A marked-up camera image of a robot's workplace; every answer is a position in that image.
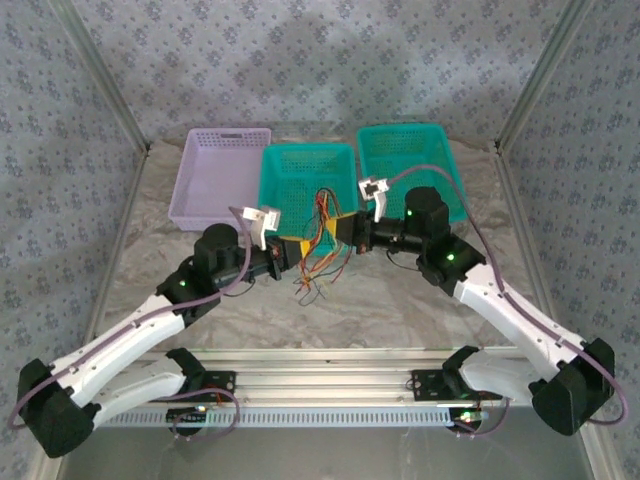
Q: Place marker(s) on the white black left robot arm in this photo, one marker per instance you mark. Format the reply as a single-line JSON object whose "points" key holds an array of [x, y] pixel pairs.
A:
{"points": [[140, 385]]}

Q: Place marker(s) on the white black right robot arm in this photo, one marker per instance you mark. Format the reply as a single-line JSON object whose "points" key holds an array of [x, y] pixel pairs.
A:
{"points": [[505, 325]]}

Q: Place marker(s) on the teal plastic basket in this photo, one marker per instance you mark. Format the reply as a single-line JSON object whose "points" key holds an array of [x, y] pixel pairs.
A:
{"points": [[400, 150], [300, 175]]}

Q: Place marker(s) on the lilac plastic basket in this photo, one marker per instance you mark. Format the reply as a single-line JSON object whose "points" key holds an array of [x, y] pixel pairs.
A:
{"points": [[215, 175]]}

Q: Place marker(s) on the grey marbled table cover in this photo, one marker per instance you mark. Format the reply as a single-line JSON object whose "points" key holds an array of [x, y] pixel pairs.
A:
{"points": [[375, 310]]}

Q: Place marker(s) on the small black controller board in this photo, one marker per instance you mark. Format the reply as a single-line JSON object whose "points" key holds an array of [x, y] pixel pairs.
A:
{"points": [[467, 417], [187, 415]]}

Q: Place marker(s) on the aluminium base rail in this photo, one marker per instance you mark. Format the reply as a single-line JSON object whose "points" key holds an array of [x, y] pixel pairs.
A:
{"points": [[320, 370]]}

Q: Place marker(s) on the aluminium frame post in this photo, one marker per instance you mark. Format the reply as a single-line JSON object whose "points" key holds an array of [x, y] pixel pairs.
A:
{"points": [[546, 75], [105, 75]]}

